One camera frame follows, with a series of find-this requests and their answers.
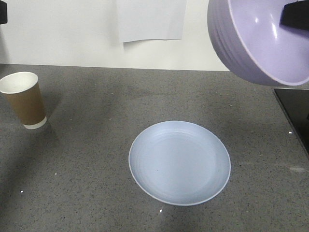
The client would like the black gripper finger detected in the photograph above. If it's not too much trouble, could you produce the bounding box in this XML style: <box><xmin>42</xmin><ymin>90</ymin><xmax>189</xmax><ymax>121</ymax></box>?
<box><xmin>281</xmin><ymin>1</ymin><xmax>309</xmax><ymax>30</ymax></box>

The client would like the purple plastic bowl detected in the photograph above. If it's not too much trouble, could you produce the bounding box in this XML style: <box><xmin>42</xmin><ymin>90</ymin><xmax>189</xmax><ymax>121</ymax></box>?
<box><xmin>207</xmin><ymin>0</ymin><xmax>309</xmax><ymax>87</ymax></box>

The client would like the light blue plate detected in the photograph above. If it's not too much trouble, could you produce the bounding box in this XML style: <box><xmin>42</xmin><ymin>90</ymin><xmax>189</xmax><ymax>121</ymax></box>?
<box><xmin>128</xmin><ymin>121</ymin><xmax>231</xmax><ymax>206</ymax></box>

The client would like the brown paper cup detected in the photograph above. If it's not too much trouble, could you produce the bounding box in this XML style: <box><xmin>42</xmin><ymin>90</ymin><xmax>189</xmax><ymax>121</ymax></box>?
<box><xmin>0</xmin><ymin>72</ymin><xmax>47</xmax><ymax>130</ymax></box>

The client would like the black induction cooktop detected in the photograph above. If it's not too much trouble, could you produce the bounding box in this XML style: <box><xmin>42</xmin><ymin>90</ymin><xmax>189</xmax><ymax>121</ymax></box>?
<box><xmin>273</xmin><ymin>88</ymin><xmax>309</xmax><ymax>156</ymax></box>

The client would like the white paper sheet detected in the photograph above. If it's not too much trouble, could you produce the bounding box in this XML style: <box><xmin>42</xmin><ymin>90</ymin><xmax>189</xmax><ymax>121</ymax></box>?
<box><xmin>116</xmin><ymin>0</ymin><xmax>187</xmax><ymax>43</ymax></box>

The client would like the wooden folding dish rack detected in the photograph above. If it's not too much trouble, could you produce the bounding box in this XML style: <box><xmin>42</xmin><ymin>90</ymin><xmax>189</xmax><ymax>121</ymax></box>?
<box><xmin>0</xmin><ymin>0</ymin><xmax>8</xmax><ymax>24</ymax></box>

